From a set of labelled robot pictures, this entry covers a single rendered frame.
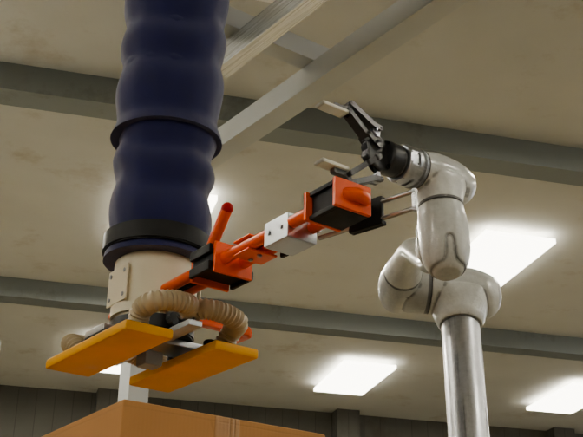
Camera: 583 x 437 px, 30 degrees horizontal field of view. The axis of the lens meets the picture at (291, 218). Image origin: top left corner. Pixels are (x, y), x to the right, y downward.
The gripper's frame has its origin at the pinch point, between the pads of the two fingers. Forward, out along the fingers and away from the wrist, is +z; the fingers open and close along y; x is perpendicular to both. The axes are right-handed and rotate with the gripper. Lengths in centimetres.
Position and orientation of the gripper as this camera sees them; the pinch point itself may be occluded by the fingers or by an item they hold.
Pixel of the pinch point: (323, 133)
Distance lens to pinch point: 226.6
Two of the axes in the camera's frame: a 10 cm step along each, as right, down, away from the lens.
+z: -8.1, -2.6, -5.3
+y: -0.2, 9.1, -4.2
